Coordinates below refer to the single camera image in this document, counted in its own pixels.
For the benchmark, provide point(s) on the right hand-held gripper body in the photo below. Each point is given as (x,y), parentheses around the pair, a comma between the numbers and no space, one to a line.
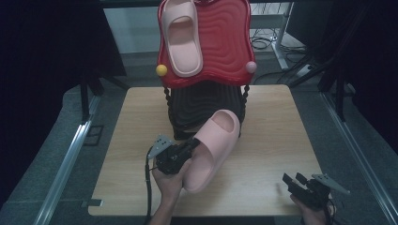
(316,193)

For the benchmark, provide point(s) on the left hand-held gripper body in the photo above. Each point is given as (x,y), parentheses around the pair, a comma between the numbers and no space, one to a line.
(170,159)

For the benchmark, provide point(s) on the pink slide slipper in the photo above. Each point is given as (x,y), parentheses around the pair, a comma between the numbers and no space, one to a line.
(212,146)
(184,53)

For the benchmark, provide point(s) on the red and black shoe rack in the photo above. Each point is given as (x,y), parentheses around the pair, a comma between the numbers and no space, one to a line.
(225,40)

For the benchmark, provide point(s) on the person's right hand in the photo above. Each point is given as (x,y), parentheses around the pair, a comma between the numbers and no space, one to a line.
(311,215)

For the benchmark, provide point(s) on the person's left hand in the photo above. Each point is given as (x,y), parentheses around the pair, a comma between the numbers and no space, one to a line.
(170,184)

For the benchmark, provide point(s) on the black metal stand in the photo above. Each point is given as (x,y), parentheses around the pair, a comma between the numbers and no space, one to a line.
(86,90)
(339,81)

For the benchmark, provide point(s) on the white power strip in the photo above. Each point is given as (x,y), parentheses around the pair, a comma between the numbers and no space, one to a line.
(303,71)

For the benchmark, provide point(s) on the white desk leg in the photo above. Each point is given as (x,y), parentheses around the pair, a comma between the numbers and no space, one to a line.
(280,47)

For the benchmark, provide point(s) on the dark curtain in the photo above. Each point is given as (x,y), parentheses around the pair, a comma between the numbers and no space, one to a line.
(47,47)
(375,62)

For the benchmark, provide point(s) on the aluminium floor rail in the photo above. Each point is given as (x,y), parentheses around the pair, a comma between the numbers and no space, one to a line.
(359,156)
(62,175)

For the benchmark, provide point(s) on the black floor bracket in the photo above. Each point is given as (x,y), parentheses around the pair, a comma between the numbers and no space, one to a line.
(93,136)

